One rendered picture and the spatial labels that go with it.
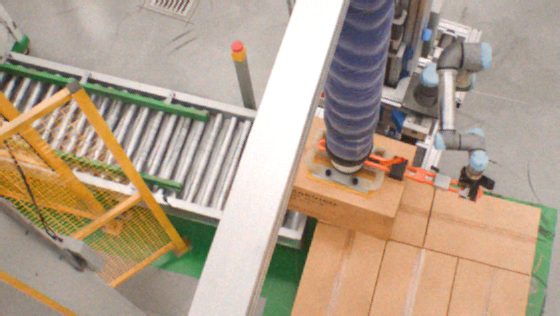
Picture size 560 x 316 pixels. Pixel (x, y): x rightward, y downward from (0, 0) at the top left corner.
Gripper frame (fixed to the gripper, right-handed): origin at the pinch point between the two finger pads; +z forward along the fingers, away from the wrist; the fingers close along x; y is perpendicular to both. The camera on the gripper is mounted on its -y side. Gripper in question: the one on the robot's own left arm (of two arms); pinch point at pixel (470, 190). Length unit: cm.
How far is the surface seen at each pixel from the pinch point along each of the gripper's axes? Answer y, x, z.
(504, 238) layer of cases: -30, -7, 66
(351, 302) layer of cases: 39, 54, 66
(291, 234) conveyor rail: 82, 30, 60
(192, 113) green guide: 162, -19, 55
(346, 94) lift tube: 59, 12, -79
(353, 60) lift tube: 57, 12, -103
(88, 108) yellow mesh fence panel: 150, 48, -77
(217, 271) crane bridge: 53, 111, -184
